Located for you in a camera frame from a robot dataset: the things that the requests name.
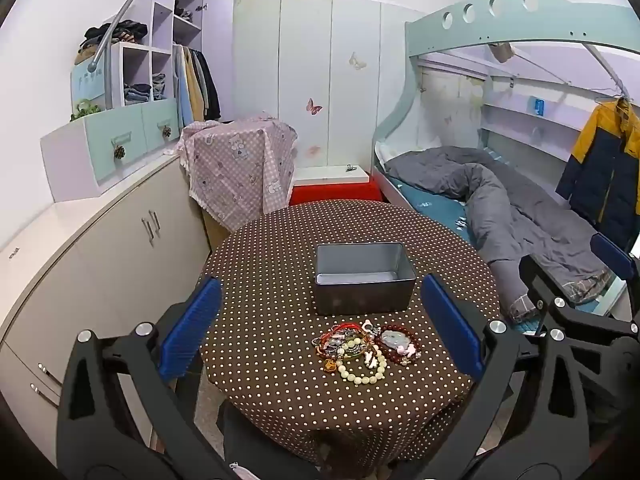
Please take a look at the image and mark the red ottoman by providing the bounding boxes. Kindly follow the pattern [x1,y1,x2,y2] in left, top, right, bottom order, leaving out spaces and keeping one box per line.
[289,177,383,207]

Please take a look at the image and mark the mint bunk bed frame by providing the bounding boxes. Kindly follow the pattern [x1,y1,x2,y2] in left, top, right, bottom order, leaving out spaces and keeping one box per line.
[371,0,640,321]

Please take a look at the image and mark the curved metal pipe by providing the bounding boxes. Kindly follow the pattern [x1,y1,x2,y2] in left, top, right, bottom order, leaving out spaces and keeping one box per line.
[87,0,193,73]

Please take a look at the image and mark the grey duvet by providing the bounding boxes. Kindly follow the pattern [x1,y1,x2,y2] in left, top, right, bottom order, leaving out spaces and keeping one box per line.
[385,146,608,321]

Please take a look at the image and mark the mint drawer box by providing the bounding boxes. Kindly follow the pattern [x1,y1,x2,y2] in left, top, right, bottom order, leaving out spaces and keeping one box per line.
[40,97,182,203]

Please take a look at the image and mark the multicoloured bead bracelet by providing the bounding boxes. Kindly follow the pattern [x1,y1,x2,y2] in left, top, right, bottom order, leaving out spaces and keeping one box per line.
[313,337,369,361]

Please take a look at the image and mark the white wardrobe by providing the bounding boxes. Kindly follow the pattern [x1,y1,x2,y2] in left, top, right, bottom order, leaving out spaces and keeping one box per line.
[232,0,416,171]

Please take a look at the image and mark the lilac cubby shelf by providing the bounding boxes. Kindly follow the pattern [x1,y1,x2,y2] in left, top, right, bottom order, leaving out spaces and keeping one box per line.
[70,0,236,126]

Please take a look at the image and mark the pink checked cloth-covered box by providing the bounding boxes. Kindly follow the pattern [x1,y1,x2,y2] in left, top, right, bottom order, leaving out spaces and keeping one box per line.
[175,116,299,228]

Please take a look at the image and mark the light blue hanging garment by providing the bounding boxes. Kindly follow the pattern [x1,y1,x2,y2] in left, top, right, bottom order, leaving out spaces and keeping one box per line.
[173,45,193,128]

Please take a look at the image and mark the tan hanging garment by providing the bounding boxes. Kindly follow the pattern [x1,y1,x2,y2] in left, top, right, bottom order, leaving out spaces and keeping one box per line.
[185,46,207,123]

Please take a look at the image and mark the white low cabinet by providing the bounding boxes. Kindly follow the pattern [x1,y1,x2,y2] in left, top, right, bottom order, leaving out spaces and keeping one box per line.
[0,152,213,451]

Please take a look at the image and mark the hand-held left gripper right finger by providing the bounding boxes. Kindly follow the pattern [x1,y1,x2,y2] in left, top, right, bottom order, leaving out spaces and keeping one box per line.
[420,274,601,480]

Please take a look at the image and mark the folded dark clothes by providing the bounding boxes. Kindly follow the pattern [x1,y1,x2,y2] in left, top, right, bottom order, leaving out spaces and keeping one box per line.
[122,82,152,107]

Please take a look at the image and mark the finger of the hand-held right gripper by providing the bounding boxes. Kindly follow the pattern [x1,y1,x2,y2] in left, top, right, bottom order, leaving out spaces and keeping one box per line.
[590,232,637,282]
[520,255,640,343]

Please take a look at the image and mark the black hanging coat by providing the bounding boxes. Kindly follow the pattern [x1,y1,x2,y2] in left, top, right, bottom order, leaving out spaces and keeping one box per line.
[196,49,222,121]

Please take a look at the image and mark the yellow navy jacket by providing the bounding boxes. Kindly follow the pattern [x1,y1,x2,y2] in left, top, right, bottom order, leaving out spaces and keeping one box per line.
[555,97,640,251]

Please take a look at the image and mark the teal bedsheet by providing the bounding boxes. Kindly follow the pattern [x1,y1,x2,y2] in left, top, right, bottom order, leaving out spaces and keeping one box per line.
[387,175,501,256]

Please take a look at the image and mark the white board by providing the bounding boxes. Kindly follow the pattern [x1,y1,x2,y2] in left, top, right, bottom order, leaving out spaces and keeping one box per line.
[292,164,372,186]

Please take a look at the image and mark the cream bead bracelet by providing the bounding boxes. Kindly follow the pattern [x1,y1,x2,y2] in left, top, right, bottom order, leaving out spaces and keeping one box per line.
[337,347,389,386]

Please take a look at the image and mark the green plant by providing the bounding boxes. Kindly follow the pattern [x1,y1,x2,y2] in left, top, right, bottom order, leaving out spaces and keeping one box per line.
[70,99,103,121]

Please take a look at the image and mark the grey metal tin box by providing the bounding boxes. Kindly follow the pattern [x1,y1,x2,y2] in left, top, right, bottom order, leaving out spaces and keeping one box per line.
[313,242,417,317]

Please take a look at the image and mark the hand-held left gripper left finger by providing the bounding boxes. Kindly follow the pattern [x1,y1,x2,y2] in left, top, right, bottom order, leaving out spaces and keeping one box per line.
[56,276,241,480]

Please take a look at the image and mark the cardboard box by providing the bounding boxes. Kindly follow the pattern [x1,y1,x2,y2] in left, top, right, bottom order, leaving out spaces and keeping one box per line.
[201,207,236,252]

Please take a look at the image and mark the red string bracelet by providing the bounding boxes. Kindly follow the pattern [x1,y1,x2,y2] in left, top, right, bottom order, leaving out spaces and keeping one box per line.
[320,322,364,346]

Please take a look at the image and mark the plaid pillow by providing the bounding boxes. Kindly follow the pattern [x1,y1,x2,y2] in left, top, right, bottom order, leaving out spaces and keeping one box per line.
[510,272,611,321]

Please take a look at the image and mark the brown polka-dot round table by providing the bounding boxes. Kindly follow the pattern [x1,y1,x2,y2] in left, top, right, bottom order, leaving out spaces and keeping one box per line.
[197,200,501,466]

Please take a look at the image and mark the pile of dark clothes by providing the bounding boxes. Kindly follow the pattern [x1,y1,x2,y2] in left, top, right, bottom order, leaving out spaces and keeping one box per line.
[75,19,150,63]

